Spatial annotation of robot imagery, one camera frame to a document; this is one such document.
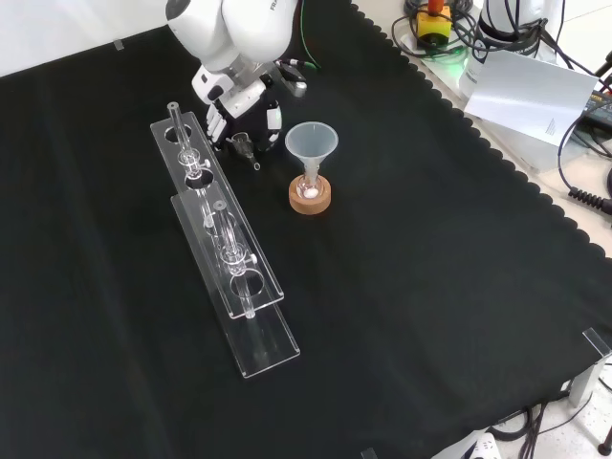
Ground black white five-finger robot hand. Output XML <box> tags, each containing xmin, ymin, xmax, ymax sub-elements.
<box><xmin>190</xmin><ymin>66</ymin><xmax>284</xmax><ymax>154</ymax></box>

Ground clear glass weighing funnel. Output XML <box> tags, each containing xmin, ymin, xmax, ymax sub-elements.
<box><xmin>228</xmin><ymin>132</ymin><xmax>263</xmax><ymax>173</ymax></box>

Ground translucent plastic funnel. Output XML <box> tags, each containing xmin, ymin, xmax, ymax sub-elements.
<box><xmin>285</xmin><ymin>121</ymin><xmax>339</xmax><ymax>190</ymax></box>

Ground clear acrylic funnel stand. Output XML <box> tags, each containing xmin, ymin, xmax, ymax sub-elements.
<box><xmin>150</xmin><ymin>100</ymin><xmax>301</xmax><ymax>382</ymax></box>

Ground small round-bottom glass flask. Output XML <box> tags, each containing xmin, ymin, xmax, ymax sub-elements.
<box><xmin>295</xmin><ymin>172</ymin><xmax>323</xmax><ymax>201</ymax></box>

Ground yellow stop button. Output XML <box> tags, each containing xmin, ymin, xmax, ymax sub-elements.
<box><xmin>414</xmin><ymin>0</ymin><xmax>453</xmax><ymax>49</ymax></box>

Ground black cloth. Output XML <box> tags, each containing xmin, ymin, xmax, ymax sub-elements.
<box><xmin>0</xmin><ymin>0</ymin><xmax>612</xmax><ymax>459</ymax></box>

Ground white box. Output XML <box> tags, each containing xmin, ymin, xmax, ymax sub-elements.
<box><xmin>477</xmin><ymin>117</ymin><xmax>575</xmax><ymax>174</ymax></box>

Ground pale board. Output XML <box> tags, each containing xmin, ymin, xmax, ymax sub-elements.
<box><xmin>463</xmin><ymin>50</ymin><xmax>600</xmax><ymax>147</ymax></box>

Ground black power adapter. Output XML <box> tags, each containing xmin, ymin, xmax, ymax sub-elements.
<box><xmin>580</xmin><ymin>89</ymin><xmax>612</xmax><ymax>126</ymax></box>

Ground white power strip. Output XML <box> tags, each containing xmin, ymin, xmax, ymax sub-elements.
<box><xmin>457</xmin><ymin>429</ymin><xmax>499</xmax><ymax>459</ymax></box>

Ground green cable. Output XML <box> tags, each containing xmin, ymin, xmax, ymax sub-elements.
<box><xmin>298</xmin><ymin>0</ymin><xmax>321</xmax><ymax>73</ymax></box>

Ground cork ring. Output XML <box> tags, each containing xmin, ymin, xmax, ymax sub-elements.
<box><xmin>288</xmin><ymin>174</ymin><xmax>332</xmax><ymax>216</ymax></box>

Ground black coiled cable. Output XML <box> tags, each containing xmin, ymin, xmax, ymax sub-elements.
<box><xmin>567</xmin><ymin>186</ymin><xmax>612</xmax><ymax>216</ymax></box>

